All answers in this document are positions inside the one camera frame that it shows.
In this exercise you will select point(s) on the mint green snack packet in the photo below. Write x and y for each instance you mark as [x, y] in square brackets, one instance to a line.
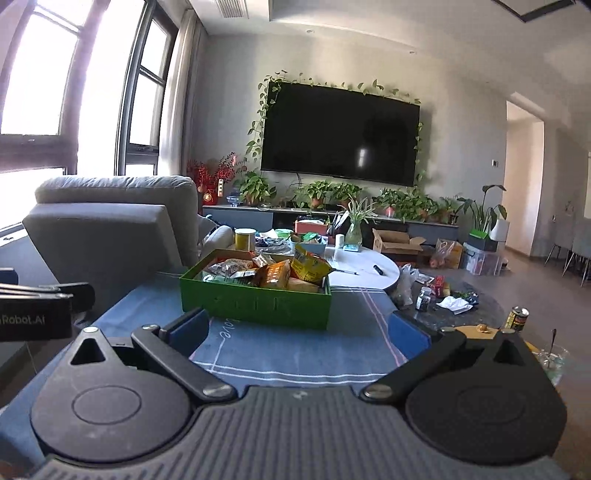
[217, 278]

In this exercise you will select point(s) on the grey armchair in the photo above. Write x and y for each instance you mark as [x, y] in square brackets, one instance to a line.
[115, 230]

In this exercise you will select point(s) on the black marker pen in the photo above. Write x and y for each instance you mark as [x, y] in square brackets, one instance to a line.
[379, 270]

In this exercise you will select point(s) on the red flower decoration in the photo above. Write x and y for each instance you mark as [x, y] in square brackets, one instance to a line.
[214, 177]

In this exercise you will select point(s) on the clear storage bin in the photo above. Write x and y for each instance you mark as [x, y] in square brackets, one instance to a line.
[482, 263]

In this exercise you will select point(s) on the small dark jar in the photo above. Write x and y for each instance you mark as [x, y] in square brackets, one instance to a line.
[423, 300]

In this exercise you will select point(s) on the glass with spoon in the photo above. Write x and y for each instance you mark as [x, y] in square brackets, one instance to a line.
[554, 362]

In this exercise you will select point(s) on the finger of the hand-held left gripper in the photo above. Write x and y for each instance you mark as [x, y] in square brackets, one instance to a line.
[83, 297]

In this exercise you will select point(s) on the wall television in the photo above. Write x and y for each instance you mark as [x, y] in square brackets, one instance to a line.
[339, 134]

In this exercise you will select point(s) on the large red white snack bag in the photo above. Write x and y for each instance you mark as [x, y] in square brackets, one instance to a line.
[231, 266]

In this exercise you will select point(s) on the orange cracker packet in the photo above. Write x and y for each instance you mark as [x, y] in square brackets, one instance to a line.
[276, 274]

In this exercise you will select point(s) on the grey dining chairs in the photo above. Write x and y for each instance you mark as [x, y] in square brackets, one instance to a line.
[572, 249]

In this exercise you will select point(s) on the blue striped tablecloth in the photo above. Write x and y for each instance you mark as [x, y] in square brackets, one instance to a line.
[286, 353]

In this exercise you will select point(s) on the wooden side table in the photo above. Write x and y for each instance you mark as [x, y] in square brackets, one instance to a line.
[471, 331]

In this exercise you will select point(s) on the glass vase with green plant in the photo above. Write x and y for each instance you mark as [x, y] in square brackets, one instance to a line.
[354, 226]

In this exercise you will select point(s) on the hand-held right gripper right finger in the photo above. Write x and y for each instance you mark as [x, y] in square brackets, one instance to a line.
[406, 332]

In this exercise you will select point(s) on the plastic bag with oranges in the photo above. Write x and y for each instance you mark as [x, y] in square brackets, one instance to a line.
[445, 256]

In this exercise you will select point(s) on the dark television console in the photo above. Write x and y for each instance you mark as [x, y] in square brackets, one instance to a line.
[277, 217]

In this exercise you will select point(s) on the potted green plant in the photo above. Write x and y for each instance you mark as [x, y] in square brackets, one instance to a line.
[395, 203]
[316, 191]
[253, 187]
[436, 210]
[346, 194]

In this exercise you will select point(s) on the small green black box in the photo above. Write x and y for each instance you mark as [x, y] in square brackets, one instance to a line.
[482, 240]

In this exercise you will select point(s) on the red container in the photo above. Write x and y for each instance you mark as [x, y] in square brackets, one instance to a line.
[311, 227]

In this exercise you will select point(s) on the large leaf plant white pot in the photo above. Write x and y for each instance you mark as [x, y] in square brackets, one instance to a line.
[485, 214]

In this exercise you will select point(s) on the orange brown snack packet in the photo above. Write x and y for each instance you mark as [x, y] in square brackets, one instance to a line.
[302, 286]

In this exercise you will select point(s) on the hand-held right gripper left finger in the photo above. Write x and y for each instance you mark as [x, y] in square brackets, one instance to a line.
[187, 330]

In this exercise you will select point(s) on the black yellow drink can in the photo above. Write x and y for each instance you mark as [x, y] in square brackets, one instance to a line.
[517, 318]

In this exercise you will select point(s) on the dark oval coffee table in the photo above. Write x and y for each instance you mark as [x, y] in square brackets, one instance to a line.
[485, 300]

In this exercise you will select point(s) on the beige curtain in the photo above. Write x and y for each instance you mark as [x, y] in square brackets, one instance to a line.
[182, 101]

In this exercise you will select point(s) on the red yellow noodle snack bag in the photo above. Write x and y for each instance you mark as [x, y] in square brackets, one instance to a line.
[311, 265]

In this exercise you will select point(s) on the yellow cup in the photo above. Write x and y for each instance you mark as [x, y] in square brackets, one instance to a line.
[244, 240]

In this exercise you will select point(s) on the white plastic bag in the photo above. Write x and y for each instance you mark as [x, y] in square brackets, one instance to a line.
[405, 286]

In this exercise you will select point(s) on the small white bottle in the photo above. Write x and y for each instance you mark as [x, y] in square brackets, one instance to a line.
[340, 242]

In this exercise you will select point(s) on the dark framed window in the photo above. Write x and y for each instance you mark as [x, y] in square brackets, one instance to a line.
[138, 138]

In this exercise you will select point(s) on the crumpled white paper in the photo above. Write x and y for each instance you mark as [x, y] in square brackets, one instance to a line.
[455, 304]

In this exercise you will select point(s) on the open cardboard box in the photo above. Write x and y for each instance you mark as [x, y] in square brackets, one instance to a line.
[397, 244]

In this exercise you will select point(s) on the green cardboard box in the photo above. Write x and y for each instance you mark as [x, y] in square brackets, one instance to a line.
[258, 304]

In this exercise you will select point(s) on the round white table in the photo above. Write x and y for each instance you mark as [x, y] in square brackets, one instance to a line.
[362, 272]

